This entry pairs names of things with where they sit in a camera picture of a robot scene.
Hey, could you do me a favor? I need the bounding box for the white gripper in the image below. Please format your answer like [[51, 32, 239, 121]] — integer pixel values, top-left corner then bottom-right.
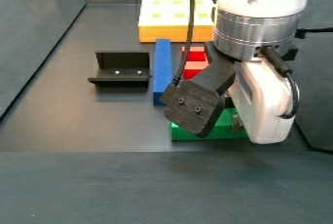
[[229, 60, 294, 144]]

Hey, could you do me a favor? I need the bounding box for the green long block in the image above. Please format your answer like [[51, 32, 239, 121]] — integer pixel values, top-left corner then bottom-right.
[[170, 108, 247, 141]]

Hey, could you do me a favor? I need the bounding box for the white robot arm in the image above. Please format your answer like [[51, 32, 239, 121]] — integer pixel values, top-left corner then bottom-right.
[[214, 0, 308, 144]]

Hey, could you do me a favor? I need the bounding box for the yellow board with slots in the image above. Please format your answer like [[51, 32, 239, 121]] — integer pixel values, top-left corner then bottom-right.
[[138, 0, 214, 43]]

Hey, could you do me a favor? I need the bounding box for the red cross-shaped block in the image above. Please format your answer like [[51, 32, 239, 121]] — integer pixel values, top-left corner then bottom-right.
[[183, 46, 209, 80]]

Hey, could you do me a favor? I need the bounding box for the blue long block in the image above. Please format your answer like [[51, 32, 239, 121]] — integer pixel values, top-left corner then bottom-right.
[[152, 39, 172, 106]]

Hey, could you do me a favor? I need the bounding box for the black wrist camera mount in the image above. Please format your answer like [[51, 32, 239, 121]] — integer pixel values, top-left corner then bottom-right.
[[160, 42, 235, 137]]

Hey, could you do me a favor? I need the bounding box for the black cable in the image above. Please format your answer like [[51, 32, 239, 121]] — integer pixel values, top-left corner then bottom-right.
[[170, 0, 197, 88]]

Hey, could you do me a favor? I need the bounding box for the black angle bracket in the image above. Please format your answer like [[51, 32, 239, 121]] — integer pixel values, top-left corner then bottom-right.
[[88, 52, 150, 85]]

